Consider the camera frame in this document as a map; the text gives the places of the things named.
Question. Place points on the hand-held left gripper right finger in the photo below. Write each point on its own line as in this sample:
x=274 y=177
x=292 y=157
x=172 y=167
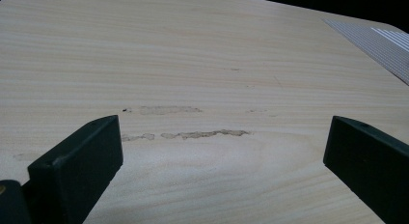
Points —
x=369 y=162

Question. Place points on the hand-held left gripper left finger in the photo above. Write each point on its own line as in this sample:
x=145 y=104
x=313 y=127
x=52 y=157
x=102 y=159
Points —
x=77 y=166

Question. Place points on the grey striped mat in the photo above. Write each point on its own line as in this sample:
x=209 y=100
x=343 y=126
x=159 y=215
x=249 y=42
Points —
x=382 y=43

